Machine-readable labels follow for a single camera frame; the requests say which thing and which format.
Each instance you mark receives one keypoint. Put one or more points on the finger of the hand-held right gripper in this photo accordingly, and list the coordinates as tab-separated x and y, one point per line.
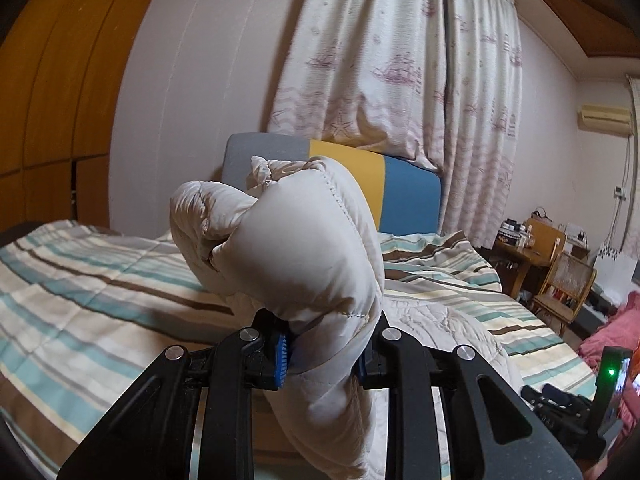
555	405

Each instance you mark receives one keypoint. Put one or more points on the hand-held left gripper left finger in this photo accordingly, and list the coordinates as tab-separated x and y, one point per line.
280	355

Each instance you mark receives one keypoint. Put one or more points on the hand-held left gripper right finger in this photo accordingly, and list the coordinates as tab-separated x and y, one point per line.
364	362

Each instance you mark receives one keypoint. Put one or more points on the white quilted down jacket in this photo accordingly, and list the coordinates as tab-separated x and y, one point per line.
300	260

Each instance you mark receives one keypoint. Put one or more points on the pink cloth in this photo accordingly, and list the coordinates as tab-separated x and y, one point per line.
612	340

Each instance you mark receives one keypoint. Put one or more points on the white paper bag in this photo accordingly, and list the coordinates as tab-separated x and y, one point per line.
612	272

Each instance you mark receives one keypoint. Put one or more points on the rattan-back wooden chair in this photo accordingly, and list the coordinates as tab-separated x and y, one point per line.
575	272

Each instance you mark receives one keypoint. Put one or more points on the wooden desk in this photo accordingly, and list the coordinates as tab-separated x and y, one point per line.
525	255

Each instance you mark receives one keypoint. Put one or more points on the solid-back wooden chair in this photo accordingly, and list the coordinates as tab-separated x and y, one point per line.
545	237

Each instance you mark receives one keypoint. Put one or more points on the grey yellow blue headboard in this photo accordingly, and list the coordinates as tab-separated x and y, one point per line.
410	195

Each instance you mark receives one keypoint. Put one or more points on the black and white tin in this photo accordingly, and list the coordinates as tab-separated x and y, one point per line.
512	230

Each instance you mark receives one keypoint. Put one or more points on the striped bed blanket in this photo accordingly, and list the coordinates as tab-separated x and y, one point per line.
100	300

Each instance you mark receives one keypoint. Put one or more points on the white printed curtain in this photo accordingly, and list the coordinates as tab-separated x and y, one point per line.
485	110
365	60

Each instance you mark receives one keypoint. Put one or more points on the wooden wardrobe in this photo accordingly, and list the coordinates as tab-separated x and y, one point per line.
55	110

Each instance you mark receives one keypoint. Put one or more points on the wall air conditioner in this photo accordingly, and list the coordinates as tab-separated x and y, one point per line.
605	117

